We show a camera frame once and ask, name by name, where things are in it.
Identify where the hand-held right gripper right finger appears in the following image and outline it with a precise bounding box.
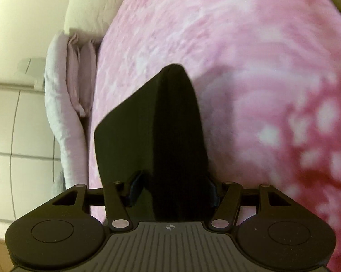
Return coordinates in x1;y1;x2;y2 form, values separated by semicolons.
208;180;290;229

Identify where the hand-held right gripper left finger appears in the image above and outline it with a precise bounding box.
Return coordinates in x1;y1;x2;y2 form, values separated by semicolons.
52;171;145;231

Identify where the black garment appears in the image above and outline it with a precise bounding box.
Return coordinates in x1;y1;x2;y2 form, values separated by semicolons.
94;64;216;222

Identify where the light grey quilt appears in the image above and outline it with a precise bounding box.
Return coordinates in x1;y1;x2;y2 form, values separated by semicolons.
44;31;89;191

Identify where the pink floral blanket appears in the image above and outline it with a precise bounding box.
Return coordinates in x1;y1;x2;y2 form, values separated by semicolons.
87;0;341;227

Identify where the pale pillow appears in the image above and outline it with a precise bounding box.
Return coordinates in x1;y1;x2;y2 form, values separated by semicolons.
66;33;82;114
79;39;98;117

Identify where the white wardrobe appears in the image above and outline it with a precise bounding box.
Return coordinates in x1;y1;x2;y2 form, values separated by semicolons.
0;82;64;234

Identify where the cream headboard cushion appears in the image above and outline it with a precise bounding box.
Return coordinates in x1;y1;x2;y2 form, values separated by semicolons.
63;0;138;41

